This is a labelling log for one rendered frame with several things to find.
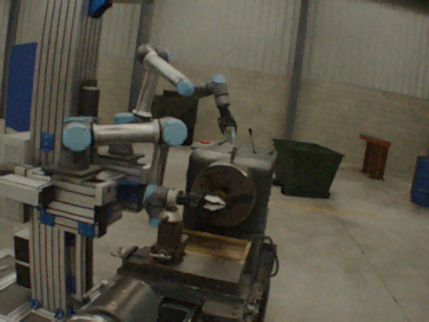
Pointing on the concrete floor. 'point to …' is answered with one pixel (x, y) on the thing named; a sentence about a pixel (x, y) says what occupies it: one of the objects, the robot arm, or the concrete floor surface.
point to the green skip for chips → (304, 168)
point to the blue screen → (20, 87)
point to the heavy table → (374, 157)
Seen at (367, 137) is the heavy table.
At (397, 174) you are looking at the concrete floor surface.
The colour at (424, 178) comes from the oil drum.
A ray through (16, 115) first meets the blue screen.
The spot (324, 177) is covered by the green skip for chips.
